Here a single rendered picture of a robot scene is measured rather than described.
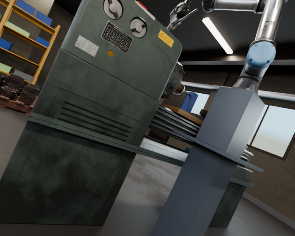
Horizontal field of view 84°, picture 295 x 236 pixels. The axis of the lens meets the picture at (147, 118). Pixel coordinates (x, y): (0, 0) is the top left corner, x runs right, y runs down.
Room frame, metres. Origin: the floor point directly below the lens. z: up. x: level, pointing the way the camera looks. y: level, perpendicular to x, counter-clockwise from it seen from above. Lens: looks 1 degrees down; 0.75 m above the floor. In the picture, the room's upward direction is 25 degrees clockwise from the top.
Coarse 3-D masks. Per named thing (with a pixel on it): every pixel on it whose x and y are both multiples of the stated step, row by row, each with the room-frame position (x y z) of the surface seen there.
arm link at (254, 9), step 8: (216, 0) 1.11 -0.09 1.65; (224, 0) 1.09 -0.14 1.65; (232, 0) 1.07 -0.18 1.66; (240, 0) 1.05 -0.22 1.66; (248, 0) 1.03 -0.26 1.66; (256, 0) 1.01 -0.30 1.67; (208, 8) 1.17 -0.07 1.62; (216, 8) 1.15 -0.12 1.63; (224, 8) 1.12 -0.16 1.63; (232, 8) 1.10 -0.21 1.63; (240, 8) 1.07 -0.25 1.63; (248, 8) 1.05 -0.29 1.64; (256, 8) 1.02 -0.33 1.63
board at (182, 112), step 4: (164, 104) 1.38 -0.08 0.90; (168, 108) 1.32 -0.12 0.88; (172, 108) 1.28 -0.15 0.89; (176, 108) 1.24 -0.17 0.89; (176, 112) 1.24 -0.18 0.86; (180, 112) 1.23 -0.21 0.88; (184, 112) 1.25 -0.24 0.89; (184, 116) 1.26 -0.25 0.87; (188, 116) 1.27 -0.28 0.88; (192, 116) 1.29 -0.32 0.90; (192, 120) 1.30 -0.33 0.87; (196, 120) 1.32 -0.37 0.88; (200, 120) 1.35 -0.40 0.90; (200, 124) 1.35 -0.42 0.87
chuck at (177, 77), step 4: (176, 64) 1.19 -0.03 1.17; (180, 64) 1.25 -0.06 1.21; (176, 68) 1.17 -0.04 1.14; (180, 68) 1.20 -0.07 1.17; (176, 72) 1.17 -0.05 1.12; (180, 72) 1.19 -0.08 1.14; (172, 76) 1.16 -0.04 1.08; (176, 76) 1.17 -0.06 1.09; (180, 76) 1.19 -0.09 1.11; (172, 80) 1.16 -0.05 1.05; (176, 80) 1.18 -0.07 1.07; (180, 80) 1.19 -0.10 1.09; (168, 84) 1.17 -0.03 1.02; (172, 84) 1.18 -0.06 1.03; (176, 84) 1.19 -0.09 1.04; (168, 88) 1.19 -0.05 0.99; (176, 88) 1.21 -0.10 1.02; (164, 92) 1.22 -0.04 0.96; (168, 92) 1.22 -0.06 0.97; (172, 92) 1.22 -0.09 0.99; (164, 96) 1.26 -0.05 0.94
